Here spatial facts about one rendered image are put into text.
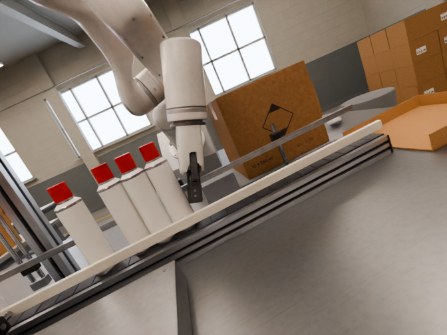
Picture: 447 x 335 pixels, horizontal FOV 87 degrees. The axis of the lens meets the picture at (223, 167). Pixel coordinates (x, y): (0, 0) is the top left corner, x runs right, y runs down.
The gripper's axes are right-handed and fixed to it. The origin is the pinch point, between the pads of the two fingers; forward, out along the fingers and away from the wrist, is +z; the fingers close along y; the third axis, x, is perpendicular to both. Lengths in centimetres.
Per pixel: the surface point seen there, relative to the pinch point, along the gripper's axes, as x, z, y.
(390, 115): 66, -14, -13
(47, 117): -276, -63, -581
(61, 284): -27.5, 13.6, 4.3
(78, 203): -23.0, -1.3, 1.5
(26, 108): -316, -88, -587
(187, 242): -2.9, 8.7, 5.4
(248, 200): 11.7, 2.5, 2.6
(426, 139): 54, -8, 8
